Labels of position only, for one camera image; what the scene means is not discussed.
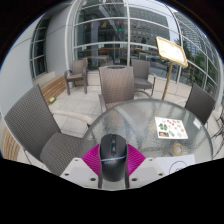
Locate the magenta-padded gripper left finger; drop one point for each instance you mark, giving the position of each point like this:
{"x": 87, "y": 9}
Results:
{"x": 78, "y": 171}

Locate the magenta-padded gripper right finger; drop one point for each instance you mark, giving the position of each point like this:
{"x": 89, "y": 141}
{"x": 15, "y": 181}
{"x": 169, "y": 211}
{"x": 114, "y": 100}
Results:
{"x": 148, "y": 170}

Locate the black computer mouse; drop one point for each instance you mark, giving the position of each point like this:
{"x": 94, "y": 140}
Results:
{"x": 113, "y": 156}

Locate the white printed mouse pad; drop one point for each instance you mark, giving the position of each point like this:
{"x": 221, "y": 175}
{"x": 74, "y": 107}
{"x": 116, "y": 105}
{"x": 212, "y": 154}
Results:
{"x": 186, "y": 161}

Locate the round gold table hub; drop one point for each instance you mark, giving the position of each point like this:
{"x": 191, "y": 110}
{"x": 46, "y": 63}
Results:
{"x": 174, "y": 149}

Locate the white picture menu card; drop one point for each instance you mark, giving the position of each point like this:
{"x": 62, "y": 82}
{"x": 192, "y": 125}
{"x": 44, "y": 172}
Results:
{"x": 170, "y": 128}

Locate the dark grey wicker chair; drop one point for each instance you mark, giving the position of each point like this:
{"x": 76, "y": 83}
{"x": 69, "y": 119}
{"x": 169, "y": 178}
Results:
{"x": 199, "y": 101}
{"x": 31, "y": 120}

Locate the wooden slatted bench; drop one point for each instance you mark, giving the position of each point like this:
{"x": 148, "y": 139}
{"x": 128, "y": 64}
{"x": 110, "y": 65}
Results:
{"x": 10, "y": 146}
{"x": 53, "y": 88}

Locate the grey wicker armchair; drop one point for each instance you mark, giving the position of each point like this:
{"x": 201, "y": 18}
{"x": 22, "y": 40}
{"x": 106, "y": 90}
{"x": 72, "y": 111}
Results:
{"x": 79, "y": 66}
{"x": 141, "y": 70}

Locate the gold menu stand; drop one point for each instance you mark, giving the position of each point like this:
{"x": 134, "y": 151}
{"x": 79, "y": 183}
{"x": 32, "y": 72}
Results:
{"x": 171, "y": 50}

